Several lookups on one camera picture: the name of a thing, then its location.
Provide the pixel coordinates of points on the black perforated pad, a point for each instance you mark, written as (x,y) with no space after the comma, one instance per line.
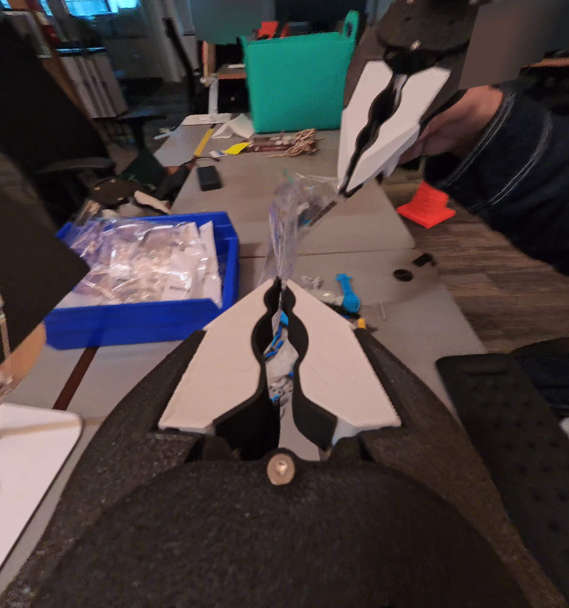
(512,451)

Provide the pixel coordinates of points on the orange cone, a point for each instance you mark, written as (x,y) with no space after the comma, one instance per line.
(427,204)

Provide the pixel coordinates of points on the white desk lamp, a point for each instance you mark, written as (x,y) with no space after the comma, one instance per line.
(23,266)

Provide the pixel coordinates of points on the black round cap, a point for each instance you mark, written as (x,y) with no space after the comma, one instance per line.
(402,274)

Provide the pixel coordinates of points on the yellow ruler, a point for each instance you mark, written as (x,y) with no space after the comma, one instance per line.
(204,141)

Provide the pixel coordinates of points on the white paper sheet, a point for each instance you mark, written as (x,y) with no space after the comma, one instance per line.
(227,124)

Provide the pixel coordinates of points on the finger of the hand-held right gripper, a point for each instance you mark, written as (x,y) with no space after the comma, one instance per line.
(358,109)
(403,123)

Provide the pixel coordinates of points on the person's right hand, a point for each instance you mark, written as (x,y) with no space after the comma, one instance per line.
(465,118)

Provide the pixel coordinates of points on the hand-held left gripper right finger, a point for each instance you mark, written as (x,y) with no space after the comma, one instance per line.
(346,375)

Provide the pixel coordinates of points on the yellow paper piece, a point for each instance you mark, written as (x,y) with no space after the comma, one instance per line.
(237,148)

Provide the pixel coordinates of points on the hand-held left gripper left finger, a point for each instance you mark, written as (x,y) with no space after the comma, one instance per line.
(218,370)

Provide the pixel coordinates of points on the clear bag of toy pieces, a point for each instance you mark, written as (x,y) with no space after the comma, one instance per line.
(284,228)

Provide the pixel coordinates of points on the green storage box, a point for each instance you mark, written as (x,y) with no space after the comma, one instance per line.
(294,80)

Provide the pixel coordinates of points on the pile of clear plastic bags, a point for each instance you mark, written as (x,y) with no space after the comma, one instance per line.
(137,256)

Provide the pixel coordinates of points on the white cabinet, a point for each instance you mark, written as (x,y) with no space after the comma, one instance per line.
(94,80)

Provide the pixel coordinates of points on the blue plastic bin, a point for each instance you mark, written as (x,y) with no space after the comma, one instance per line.
(123,323)

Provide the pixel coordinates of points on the small black block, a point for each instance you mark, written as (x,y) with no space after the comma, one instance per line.
(424,260)

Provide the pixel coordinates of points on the black power adapter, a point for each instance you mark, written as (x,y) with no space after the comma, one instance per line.
(209,177)

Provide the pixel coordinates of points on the person's body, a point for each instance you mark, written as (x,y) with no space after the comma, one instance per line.
(550,380)

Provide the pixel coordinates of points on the person's right forearm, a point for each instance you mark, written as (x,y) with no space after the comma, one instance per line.
(526,166)

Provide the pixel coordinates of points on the black office chair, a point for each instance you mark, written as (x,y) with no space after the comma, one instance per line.
(28,118)
(139,121)

